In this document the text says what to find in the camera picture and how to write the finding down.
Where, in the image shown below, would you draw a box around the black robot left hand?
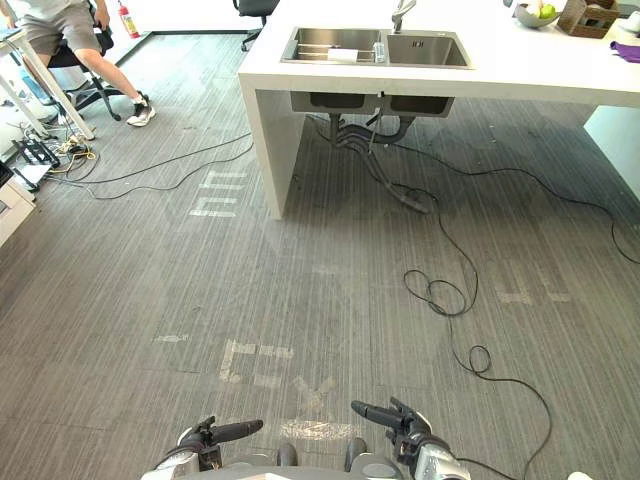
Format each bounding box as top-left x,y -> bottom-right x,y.
175,416 -> 264,454

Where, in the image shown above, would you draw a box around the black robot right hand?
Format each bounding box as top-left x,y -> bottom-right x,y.
350,397 -> 434,447

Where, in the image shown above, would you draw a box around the grey sink drain pipes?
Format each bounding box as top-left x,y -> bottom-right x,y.
304,112 -> 437,216

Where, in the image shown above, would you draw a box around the stainless steel double sink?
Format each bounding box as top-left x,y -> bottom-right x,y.
279,26 -> 474,71

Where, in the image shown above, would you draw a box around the chrome sink faucet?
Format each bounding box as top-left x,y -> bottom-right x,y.
390,0 -> 417,36

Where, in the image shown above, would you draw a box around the white cabinet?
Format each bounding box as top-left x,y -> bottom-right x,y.
0,162 -> 38,247

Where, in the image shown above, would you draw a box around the black office chair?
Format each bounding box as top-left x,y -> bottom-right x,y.
231,0 -> 282,53
46,0 -> 124,123

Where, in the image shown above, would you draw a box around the white kitchen island counter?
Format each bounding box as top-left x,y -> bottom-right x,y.
238,0 -> 640,221

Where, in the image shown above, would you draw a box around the white desk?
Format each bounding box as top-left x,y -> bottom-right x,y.
0,27 -> 97,142

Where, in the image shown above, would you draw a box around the red fire extinguisher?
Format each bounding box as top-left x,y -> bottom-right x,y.
117,0 -> 142,40

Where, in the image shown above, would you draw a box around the person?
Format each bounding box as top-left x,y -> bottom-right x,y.
0,0 -> 157,128

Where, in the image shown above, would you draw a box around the grey fruit bowl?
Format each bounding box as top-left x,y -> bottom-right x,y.
514,2 -> 562,29

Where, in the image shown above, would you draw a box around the purple cloth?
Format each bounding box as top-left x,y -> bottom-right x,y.
609,40 -> 640,64

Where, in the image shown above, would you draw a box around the looped black floor cable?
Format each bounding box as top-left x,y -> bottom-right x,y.
402,187 -> 554,480

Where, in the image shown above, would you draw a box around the thin black floor cable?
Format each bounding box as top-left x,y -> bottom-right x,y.
47,131 -> 255,201

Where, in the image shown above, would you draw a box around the long black floor cable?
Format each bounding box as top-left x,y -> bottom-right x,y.
394,142 -> 640,265

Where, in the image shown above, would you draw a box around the yellow cable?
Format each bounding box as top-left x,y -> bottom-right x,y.
49,142 -> 99,176

